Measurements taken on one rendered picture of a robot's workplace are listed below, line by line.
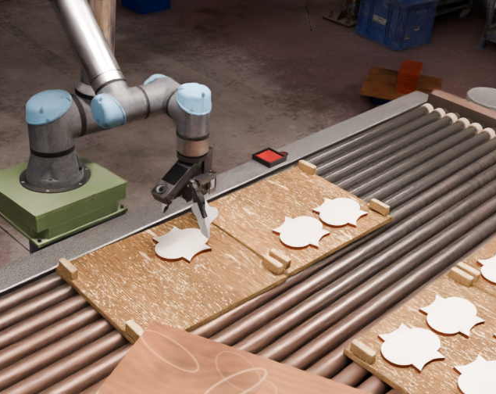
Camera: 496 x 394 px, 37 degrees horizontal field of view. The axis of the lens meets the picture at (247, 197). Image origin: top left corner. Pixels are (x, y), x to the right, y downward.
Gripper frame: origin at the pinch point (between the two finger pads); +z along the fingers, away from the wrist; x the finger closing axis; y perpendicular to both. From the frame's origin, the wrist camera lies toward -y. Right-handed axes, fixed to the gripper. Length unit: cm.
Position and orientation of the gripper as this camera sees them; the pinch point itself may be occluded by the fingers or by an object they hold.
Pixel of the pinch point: (183, 227)
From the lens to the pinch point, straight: 180.6
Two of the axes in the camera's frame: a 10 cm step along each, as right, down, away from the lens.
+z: -0.7, 8.5, 5.2
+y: 6.5, -3.5, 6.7
